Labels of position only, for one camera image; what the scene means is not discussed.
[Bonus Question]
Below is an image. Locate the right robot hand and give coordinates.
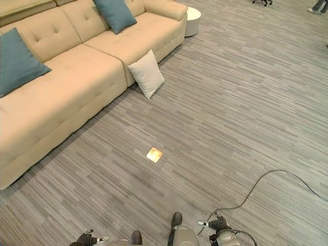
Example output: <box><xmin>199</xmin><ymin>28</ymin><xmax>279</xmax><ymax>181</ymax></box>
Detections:
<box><xmin>197</xmin><ymin>214</ymin><xmax>231</xmax><ymax>233</ymax></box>

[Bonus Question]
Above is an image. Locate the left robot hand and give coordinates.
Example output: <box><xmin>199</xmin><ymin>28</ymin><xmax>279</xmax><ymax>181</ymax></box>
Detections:
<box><xmin>69</xmin><ymin>229</ymin><xmax>110</xmax><ymax>246</ymax></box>

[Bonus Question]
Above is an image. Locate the light grey square cushion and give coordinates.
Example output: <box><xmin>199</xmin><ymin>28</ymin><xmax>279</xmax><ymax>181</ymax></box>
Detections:
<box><xmin>127</xmin><ymin>49</ymin><xmax>166</xmax><ymax>100</ymax></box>

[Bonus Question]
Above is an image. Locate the beige tufted sofa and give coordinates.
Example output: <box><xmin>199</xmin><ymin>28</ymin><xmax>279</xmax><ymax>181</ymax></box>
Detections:
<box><xmin>0</xmin><ymin>0</ymin><xmax>189</xmax><ymax>191</ymax></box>

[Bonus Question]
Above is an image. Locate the brass floor socket plate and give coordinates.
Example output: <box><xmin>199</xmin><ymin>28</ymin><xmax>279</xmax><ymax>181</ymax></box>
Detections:
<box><xmin>146</xmin><ymin>147</ymin><xmax>164</xmax><ymax>163</ymax></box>

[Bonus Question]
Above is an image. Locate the teal square cushion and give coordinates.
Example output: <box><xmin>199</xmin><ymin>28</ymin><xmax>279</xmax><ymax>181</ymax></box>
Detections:
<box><xmin>92</xmin><ymin>0</ymin><xmax>138</xmax><ymax>35</ymax></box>
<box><xmin>0</xmin><ymin>27</ymin><xmax>53</xmax><ymax>98</ymax></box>

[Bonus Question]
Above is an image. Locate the white round side table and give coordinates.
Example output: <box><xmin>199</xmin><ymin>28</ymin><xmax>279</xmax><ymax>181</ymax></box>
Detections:
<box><xmin>184</xmin><ymin>7</ymin><xmax>202</xmax><ymax>37</ymax></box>

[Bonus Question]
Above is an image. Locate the grey stand base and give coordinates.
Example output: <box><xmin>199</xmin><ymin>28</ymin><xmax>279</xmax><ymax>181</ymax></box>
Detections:
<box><xmin>307</xmin><ymin>0</ymin><xmax>328</xmax><ymax>15</ymax></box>

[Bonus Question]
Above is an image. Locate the grey floor cable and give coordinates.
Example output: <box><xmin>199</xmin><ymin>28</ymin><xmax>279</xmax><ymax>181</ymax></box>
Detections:
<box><xmin>197</xmin><ymin>169</ymin><xmax>328</xmax><ymax>235</ymax></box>

